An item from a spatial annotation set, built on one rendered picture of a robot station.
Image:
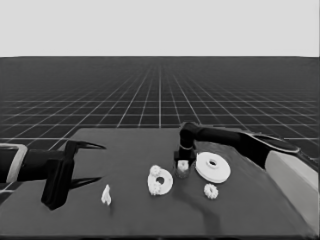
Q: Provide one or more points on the small white T-shaped piece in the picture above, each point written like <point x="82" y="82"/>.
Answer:
<point x="106" y="197"/>

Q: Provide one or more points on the small white toothed gear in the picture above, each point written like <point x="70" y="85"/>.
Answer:
<point x="214" y="193"/>
<point x="180" y="165"/>
<point x="152" y="171"/>
<point x="151" y="189"/>

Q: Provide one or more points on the white round carrier with pins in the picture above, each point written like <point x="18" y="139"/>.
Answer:
<point x="168" y="182"/>

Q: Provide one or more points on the large thick white disc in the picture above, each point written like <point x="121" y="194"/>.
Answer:
<point x="216" y="174"/>

